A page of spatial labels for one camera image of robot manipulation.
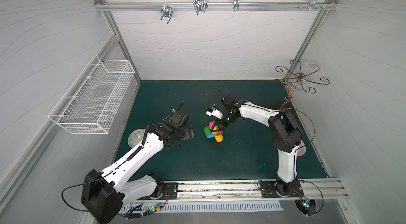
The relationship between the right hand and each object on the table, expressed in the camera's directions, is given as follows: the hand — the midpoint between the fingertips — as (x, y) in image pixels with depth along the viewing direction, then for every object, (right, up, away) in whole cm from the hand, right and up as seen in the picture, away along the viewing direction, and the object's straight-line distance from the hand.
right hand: (214, 127), depth 91 cm
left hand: (-14, -1, -12) cm, 19 cm away
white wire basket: (-55, +17, -21) cm, 61 cm away
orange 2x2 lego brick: (+3, -2, -5) cm, 6 cm away
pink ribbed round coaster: (+47, -10, -7) cm, 49 cm away
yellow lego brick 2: (+1, +1, -5) cm, 5 cm away
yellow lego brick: (+3, -6, -3) cm, 7 cm away
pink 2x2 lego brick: (-2, +3, -5) cm, 6 cm away
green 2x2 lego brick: (-4, -1, -3) cm, 5 cm away
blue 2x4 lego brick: (-1, -4, -3) cm, 5 cm away
